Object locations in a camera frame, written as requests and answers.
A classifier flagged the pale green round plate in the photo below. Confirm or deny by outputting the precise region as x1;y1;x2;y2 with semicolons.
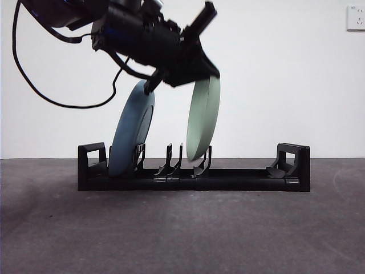
186;74;222;162

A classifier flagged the blue round plate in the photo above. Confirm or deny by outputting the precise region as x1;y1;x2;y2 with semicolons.
108;79;156;177

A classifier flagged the black plastic plate rack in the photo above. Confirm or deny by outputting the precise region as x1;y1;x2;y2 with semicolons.
77;142;311;192

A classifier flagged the short black flat cable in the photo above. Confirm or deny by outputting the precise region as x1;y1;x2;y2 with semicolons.
47;25;95;44

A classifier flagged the long black looped cable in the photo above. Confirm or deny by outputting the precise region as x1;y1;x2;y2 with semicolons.
12;0;131;109

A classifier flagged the white wall socket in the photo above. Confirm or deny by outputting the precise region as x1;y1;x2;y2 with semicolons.
346;5;365;31

